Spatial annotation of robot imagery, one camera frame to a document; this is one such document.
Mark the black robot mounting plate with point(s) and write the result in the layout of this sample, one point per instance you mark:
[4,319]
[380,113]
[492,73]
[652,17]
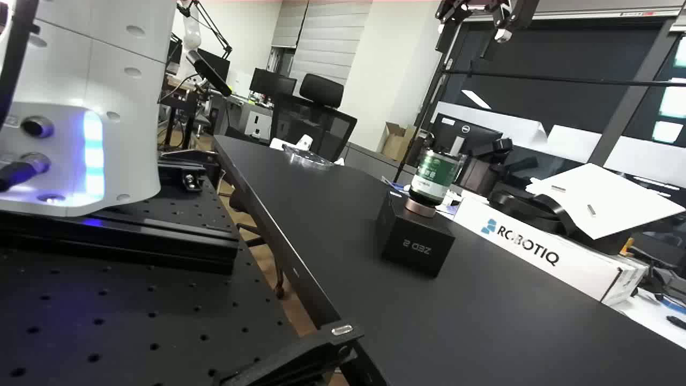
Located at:
[142,238]

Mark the black computer monitor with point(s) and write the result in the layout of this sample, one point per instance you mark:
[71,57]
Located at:
[272,82]

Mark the brown cardboard box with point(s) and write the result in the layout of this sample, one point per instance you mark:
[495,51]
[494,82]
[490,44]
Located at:
[395,139]

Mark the small white object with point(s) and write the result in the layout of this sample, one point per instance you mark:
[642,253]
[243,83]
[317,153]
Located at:
[304,142]

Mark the white Robotiq carton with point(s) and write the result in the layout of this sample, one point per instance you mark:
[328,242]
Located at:
[550,253]

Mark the black perforated breadboard plate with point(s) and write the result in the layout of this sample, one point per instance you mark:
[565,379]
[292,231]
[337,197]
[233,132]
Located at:
[130,314]

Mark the black slanted frame pole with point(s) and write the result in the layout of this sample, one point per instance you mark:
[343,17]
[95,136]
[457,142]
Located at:
[633,88]

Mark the black jointed lamp arm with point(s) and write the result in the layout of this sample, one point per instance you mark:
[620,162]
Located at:
[209,50]

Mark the black office chair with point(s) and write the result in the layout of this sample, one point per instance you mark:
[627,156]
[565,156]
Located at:
[319,88]

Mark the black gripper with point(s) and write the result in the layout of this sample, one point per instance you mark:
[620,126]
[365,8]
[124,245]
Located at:
[464,8]

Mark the black horizontal frame bar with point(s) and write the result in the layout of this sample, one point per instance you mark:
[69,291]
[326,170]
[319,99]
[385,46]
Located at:
[557,77]

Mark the green bottle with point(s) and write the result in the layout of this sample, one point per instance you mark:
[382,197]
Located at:
[436,172]

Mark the black table clamp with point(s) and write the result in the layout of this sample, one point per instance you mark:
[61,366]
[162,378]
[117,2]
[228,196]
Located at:
[301,357]

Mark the black box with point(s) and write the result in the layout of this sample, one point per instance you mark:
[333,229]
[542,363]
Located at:
[414,238]

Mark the white drawer cabinet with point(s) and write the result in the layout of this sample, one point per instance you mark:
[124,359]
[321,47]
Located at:
[257,121]

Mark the black desktop device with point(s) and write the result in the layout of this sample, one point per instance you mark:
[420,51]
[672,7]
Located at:
[474,153]

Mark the black bag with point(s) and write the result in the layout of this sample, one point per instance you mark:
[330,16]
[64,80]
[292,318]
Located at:
[528,207]

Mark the white paper board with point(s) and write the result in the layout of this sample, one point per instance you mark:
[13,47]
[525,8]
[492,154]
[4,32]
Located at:
[606,196]

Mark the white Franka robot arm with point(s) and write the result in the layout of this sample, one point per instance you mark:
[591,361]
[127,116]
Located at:
[93,85]

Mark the silver object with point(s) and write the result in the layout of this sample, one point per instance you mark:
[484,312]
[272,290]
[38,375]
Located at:
[309,156]

